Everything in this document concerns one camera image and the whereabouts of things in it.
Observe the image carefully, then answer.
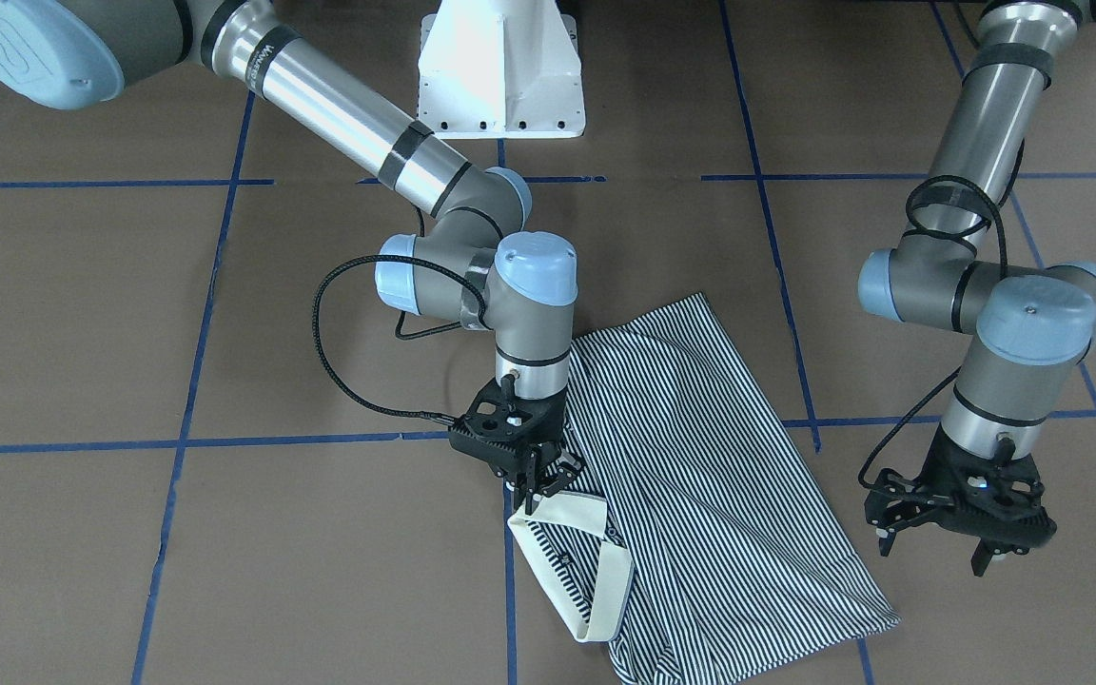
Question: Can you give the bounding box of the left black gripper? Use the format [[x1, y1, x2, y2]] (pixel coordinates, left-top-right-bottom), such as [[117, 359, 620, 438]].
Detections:
[[864, 429, 1057, 576]]

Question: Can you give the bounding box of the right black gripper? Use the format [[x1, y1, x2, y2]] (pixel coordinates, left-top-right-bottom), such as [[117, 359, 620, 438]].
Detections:
[[448, 379, 586, 515]]

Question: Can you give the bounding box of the striped polo shirt white collar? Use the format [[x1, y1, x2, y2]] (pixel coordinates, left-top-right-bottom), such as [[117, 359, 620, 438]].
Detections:
[[506, 292, 900, 684]]

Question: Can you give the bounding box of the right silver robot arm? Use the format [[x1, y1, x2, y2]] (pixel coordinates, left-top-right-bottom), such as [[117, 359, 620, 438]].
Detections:
[[0, 1, 584, 516]]

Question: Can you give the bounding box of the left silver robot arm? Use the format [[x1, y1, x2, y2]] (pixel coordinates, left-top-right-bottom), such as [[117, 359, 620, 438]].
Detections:
[[857, 1, 1096, 576]]

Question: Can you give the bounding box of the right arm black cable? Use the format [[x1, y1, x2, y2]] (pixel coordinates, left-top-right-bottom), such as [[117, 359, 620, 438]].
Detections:
[[312, 251, 492, 423]]

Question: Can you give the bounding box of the white pedestal column base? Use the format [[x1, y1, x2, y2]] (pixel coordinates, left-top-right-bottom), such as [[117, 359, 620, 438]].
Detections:
[[415, 1, 587, 140]]

